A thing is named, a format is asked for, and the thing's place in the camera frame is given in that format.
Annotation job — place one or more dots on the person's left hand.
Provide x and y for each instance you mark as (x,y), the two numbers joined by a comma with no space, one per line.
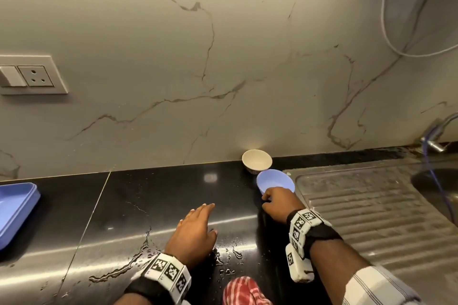
(189,240)

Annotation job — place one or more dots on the person's right hand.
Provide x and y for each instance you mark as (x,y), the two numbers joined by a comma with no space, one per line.
(282,206)

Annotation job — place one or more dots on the small blue bowl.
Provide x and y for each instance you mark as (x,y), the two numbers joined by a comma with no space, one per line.
(275,179)

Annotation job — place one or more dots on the small cream bowl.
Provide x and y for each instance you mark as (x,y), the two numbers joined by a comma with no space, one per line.
(257,159)

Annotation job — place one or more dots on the red checkered cloth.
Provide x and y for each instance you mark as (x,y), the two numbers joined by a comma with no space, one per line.
(243,292)

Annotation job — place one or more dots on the person's right forearm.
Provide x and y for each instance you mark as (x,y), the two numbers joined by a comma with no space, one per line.
(336,265)

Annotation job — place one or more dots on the person's left forearm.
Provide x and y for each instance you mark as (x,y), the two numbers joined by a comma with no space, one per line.
(132,299)

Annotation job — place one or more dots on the right wrist marker band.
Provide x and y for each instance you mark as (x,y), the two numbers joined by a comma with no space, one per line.
(304,226)

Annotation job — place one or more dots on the steel sink with drainboard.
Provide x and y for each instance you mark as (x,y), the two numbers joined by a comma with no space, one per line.
(375,208)

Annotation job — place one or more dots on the striped shirt sleeve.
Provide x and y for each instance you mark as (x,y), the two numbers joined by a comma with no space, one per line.
(379,287)

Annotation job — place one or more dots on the steel faucet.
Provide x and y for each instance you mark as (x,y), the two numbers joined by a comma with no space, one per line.
(433,144)

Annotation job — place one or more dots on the blue rectangular tray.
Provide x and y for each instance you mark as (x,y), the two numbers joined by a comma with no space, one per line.
(16,212)

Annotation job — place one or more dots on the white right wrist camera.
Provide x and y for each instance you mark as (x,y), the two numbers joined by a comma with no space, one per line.
(298,265)

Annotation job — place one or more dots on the white wall switch socket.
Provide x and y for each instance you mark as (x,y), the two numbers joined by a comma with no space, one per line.
(35,76)

